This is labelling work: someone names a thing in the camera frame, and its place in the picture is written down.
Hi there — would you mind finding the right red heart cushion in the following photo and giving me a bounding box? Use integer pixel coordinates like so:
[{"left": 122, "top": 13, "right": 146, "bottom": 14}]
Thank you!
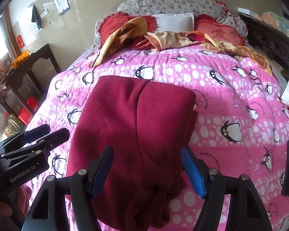
[{"left": 194, "top": 14, "right": 245, "bottom": 46}]

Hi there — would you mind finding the red heart cushion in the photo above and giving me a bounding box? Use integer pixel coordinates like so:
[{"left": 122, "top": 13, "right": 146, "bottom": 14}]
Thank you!
[
  {"left": 194, "top": 14, "right": 245, "bottom": 46},
  {"left": 95, "top": 12, "right": 157, "bottom": 48}
]

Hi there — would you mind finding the dark wooden side table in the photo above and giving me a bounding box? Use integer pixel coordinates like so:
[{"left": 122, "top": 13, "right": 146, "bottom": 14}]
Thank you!
[{"left": 4, "top": 43, "right": 62, "bottom": 111}]

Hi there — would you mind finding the yellow red striped blanket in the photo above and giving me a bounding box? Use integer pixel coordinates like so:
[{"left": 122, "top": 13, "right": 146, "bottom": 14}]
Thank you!
[{"left": 90, "top": 17, "right": 272, "bottom": 74}]

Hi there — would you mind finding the bare left hand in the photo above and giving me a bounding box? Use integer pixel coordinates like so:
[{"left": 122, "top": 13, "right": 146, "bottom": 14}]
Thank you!
[{"left": 0, "top": 185, "right": 32, "bottom": 218}]

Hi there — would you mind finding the dark cloth on wall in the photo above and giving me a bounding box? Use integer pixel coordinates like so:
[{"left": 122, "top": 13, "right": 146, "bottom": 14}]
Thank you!
[{"left": 31, "top": 5, "right": 42, "bottom": 30}]

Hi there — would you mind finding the pink penguin bed quilt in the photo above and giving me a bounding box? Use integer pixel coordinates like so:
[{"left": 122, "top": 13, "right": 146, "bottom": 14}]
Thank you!
[{"left": 28, "top": 45, "right": 289, "bottom": 230}]

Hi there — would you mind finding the dark red fleece garment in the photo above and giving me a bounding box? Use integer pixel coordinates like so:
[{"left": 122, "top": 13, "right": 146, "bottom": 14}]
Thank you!
[{"left": 67, "top": 76, "right": 197, "bottom": 230}]

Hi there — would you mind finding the small white pillow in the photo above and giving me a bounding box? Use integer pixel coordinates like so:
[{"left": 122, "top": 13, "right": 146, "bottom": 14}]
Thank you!
[{"left": 154, "top": 13, "right": 195, "bottom": 32}]

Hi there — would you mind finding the dark carved wooden cabinet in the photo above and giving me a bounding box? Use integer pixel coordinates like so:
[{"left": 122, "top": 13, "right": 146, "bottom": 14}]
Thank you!
[{"left": 239, "top": 13, "right": 289, "bottom": 78}]

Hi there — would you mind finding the floral grey pillow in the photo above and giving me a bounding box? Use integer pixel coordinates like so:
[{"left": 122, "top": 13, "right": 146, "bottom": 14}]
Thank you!
[{"left": 93, "top": 0, "right": 249, "bottom": 47}]

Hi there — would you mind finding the yellow basket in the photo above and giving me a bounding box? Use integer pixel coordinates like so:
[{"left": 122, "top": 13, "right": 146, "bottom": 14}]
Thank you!
[{"left": 11, "top": 49, "right": 32, "bottom": 68}]

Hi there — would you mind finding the red box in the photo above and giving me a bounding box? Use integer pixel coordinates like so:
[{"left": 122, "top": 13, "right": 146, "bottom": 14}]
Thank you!
[
  {"left": 26, "top": 96, "right": 39, "bottom": 113},
  {"left": 18, "top": 107, "right": 33, "bottom": 126}
]

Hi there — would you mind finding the left red heart cushion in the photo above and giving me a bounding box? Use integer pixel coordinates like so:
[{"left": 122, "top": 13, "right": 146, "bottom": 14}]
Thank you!
[{"left": 95, "top": 12, "right": 157, "bottom": 48}]

